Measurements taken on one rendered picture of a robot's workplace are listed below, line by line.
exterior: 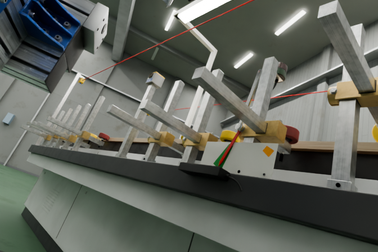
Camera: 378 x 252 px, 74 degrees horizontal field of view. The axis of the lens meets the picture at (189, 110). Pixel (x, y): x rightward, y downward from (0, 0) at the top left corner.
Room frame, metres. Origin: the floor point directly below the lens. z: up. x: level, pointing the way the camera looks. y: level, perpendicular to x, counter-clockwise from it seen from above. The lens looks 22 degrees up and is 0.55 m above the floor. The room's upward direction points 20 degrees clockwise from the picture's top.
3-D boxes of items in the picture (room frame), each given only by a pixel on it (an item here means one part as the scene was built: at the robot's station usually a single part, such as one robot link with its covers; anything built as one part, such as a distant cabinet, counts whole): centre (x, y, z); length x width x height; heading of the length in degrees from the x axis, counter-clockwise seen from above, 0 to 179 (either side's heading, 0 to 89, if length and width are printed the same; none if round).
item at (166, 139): (1.09, 0.08, 0.82); 0.14 x 0.06 x 0.05; 37
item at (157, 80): (1.31, 0.24, 1.18); 0.07 x 0.07 x 0.08; 37
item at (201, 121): (0.90, -0.06, 0.90); 0.04 x 0.04 x 0.48; 37
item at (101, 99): (1.90, 0.69, 0.94); 0.04 x 0.04 x 0.48; 37
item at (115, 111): (1.04, 0.11, 0.81); 0.44 x 0.03 x 0.04; 127
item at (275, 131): (0.69, -0.23, 0.85); 0.14 x 0.06 x 0.05; 37
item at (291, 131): (0.74, -0.32, 0.85); 0.08 x 0.08 x 0.11
